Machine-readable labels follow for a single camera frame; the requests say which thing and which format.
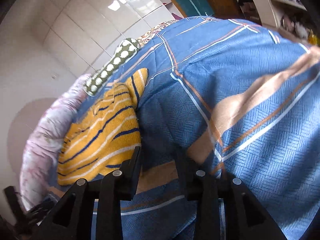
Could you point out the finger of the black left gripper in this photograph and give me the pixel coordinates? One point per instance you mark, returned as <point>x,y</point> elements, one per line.
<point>27,222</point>

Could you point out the white bookshelf unit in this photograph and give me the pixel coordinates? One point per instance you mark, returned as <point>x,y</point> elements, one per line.
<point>290,18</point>

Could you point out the pink white floral pillow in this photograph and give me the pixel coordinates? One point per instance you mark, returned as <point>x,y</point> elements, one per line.
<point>45,142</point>

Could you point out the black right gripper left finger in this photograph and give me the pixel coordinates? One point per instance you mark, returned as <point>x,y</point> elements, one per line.
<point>71,217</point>

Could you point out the yellow striped knit sweater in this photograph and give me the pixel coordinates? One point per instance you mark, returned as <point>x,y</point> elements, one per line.
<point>106,136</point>

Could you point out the green white patterned cushion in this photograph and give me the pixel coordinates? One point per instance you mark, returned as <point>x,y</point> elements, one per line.
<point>125,50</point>

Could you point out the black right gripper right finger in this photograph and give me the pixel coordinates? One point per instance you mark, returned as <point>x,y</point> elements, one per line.
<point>225,206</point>

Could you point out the blue patterned bedsheet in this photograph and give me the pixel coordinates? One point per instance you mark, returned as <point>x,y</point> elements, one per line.
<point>228,94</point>

